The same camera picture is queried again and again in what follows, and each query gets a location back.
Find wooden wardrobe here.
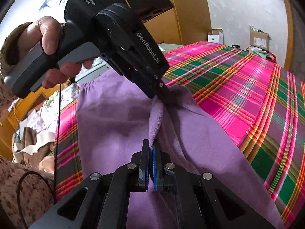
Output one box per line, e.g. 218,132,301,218
144,0,211,45

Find pink plaid bed sheet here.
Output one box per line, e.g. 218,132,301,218
55,41,304,228

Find brown cardboard box with label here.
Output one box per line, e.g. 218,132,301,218
249,25,271,51

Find white small box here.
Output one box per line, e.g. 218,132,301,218
208,28,224,44

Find white cabinet with clutter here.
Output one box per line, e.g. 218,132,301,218
75,57,111,86

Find person's left hand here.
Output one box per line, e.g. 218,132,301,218
18,16,93,89

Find floral sleeve forearm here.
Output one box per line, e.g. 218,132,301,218
0,22,56,229

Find purple fleece pants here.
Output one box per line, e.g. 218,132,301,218
76,70,284,228

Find black cable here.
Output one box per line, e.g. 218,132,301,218
16,77,78,229

